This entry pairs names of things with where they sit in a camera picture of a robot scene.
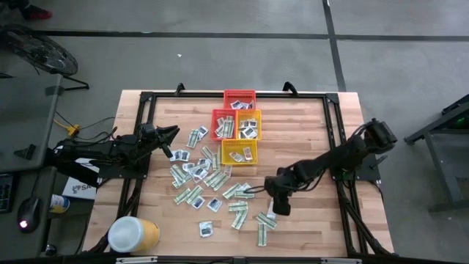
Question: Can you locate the grey desk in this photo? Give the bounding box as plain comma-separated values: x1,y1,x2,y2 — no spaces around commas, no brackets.
0,73,62,260

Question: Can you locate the small black bracket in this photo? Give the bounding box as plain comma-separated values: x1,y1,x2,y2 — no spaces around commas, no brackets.
13,144,37,161

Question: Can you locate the orange-red plastic basket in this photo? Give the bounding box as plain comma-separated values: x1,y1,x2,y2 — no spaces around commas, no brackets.
211,109,237,142
223,89,256,110

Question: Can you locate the black floor fan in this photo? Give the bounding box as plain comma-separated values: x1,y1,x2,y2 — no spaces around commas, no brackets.
0,23,90,92

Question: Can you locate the white printed box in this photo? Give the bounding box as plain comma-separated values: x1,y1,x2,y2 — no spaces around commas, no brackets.
62,158,99,201

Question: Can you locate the black cable bundle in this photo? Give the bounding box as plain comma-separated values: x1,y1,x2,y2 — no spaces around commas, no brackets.
53,116,118,147

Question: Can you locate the person's foot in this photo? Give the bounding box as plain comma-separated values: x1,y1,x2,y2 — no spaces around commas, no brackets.
18,4,53,21

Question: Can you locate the blue and yellow can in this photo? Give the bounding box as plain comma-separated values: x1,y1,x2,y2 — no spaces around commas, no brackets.
50,194,70,214

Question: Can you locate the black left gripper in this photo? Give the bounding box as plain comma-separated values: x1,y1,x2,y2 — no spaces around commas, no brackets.
138,122,180,160

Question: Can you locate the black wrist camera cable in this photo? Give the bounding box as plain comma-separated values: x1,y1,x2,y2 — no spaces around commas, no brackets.
242,183,268,196

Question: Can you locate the yellow tub with white lid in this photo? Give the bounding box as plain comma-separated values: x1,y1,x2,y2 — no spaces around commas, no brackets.
107,216,161,254

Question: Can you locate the yellow cable connector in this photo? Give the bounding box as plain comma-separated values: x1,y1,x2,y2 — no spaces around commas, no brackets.
53,119,81,137

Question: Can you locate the dark keyboard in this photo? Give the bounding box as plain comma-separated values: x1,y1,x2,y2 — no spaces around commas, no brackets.
0,174,14,214

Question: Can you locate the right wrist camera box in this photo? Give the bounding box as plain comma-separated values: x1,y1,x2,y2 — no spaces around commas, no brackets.
264,175,282,197

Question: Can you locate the silver bracket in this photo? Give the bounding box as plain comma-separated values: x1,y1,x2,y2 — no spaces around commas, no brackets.
321,257,362,264
116,256,158,264

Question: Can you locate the yellow plastic basket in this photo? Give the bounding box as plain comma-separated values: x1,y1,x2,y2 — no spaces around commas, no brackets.
236,109,262,141
221,139,259,166

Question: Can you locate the grey metal cart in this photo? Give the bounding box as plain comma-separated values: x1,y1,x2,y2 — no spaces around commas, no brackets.
405,94,469,213

